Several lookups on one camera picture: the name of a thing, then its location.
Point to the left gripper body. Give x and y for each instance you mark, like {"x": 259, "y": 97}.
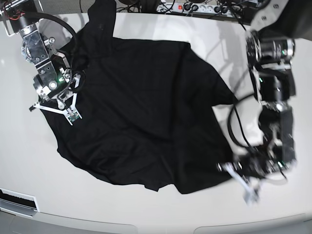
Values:
{"x": 252, "y": 165}

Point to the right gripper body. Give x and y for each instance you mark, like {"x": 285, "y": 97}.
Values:
{"x": 68, "y": 83}

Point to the black t-shirt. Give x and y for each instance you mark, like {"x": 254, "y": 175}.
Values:
{"x": 146, "y": 111}

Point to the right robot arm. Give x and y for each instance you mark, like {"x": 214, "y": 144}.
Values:
{"x": 21, "y": 17}

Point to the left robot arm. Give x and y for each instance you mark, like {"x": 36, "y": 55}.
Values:
{"x": 270, "y": 47}

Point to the white power strip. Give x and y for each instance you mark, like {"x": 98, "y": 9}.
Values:
{"x": 200, "y": 8}

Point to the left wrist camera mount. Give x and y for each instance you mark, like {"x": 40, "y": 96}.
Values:
{"x": 251, "y": 184}

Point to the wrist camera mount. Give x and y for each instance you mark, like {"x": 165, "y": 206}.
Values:
{"x": 70, "y": 113}
{"x": 251, "y": 184}

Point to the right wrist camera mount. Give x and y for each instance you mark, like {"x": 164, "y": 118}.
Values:
{"x": 70, "y": 113}

